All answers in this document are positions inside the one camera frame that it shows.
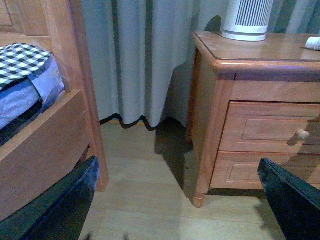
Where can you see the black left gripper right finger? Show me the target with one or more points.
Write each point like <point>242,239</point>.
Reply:
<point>294,202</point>

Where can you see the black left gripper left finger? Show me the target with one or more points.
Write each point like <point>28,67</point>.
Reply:
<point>60,212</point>

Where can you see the wooden drawer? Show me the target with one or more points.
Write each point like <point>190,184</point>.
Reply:
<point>239,170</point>
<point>264,127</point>

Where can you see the white medicine bottle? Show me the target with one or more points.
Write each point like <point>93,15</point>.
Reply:
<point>313,43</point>

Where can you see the grey mattress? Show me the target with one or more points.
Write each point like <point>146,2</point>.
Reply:
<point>43,86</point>

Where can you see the grey curtain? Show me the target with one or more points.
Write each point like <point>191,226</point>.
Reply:
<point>142,53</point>

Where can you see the white ribbed air purifier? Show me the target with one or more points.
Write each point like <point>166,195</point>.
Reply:
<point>247,20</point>

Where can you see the wooden bed frame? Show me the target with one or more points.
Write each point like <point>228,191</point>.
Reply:
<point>48,148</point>

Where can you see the wooden nightstand frame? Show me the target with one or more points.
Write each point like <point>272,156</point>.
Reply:
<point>277,70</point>

